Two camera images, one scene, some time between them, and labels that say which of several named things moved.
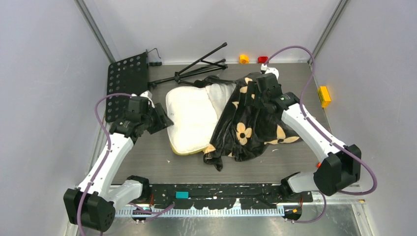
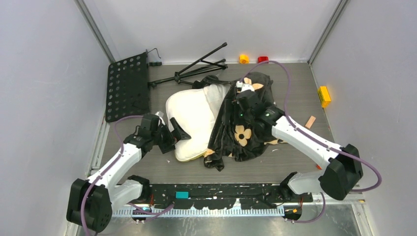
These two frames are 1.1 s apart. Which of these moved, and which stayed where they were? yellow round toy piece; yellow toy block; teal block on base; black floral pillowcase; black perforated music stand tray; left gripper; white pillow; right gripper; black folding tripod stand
Moved: left gripper; right gripper; black floral pillowcase
Stayed: black folding tripod stand; black perforated music stand tray; yellow toy block; white pillow; yellow round toy piece; teal block on base
